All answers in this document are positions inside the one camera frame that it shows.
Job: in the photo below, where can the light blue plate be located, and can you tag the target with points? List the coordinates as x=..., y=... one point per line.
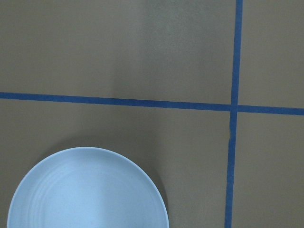
x=87, y=187

